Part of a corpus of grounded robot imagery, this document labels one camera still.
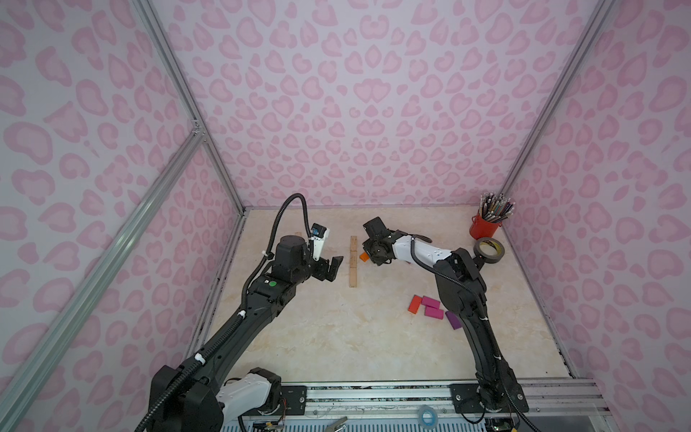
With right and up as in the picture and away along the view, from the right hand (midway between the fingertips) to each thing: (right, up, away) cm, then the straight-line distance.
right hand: (361, 249), depth 104 cm
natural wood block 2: (-3, -4, -2) cm, 5 cm away
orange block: (+1, -3, -3) cm, 4 cm away
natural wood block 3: (-3, -9, -4) cm, 11 cm away
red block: (+18, -17, -13) cm, 28 cm away
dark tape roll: (+49, -4, -1) cm, 49 cm away
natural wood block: (-3, +1, +3) cm, 4 cm away
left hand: (-8, +1, -25) cm, 26 cm away
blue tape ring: (+18, -41, -33) cm, 56 cm away
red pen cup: (+48, +8, +2) cm, 48 cm away
